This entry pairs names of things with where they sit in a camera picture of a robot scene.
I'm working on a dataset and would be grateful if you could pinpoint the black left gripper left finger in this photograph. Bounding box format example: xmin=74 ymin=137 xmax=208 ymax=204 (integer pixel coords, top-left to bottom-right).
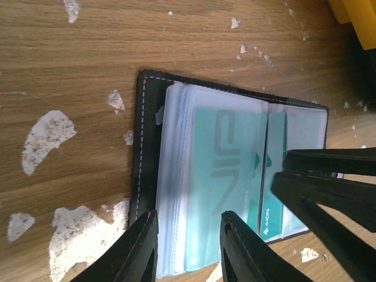
xmin=72 ymin=210 xmax=159 ymax=282

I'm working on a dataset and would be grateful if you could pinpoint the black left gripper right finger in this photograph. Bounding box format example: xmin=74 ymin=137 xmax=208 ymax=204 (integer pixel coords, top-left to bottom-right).
xmin=220 ymin=211 xmax=307 ymax=281

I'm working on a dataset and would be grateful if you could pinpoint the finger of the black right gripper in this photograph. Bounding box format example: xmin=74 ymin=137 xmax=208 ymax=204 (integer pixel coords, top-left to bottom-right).
xmin=283 ymin=147 xmax=375 ymax=176
xmin=276 ymin=172 xmax=375 ymax=281

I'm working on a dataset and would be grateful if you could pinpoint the teal vip card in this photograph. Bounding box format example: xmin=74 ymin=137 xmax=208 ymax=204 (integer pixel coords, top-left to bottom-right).
xmin=185 ymin=108 xmax=267 ymax=272
xmin=260 ymin=112 xmax=287 ymax=241

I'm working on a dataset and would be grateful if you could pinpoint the black leather card holder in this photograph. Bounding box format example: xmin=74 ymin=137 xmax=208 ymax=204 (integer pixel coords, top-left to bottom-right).
xmin=129 ymin=70 xmax=329 ymax=279

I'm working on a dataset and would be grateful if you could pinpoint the black bin with teal cards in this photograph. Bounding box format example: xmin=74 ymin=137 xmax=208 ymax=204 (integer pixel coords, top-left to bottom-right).
xmin=349 ymin=31 xmax=375 ymax=107

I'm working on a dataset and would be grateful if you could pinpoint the yellow plastic bin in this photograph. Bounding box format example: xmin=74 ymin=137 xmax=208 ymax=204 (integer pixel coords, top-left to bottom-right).
xmin=327 ymin=0 xmax=376 ymax=51

